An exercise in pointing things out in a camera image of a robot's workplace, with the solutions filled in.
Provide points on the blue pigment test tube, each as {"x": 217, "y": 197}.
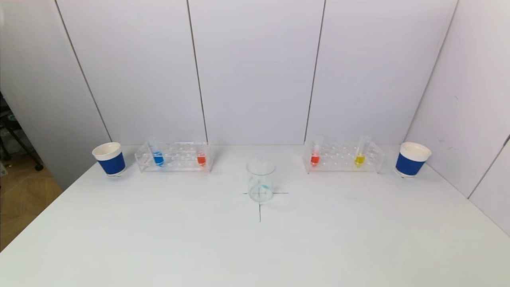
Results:
{"x": 158, "y": 158}

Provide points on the blue white paper cup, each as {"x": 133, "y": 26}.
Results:
{"x": 111, "y": 163}
{"x": 410, "y": 164}

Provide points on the clear glass beaker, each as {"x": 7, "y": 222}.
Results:
{"x": 261, "y": 187}

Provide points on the orange pigment test tube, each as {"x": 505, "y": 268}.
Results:
{"x": 315, "y": 159}
{"x": 201, "y": 160}

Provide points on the clear acrylic test tube rack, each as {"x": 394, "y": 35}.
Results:
{"x": 179, "y": 157}
{"x": 338, "y": 157}

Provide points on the yellow pigment test tube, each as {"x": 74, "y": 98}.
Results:
{"x": 359, "y": 160}

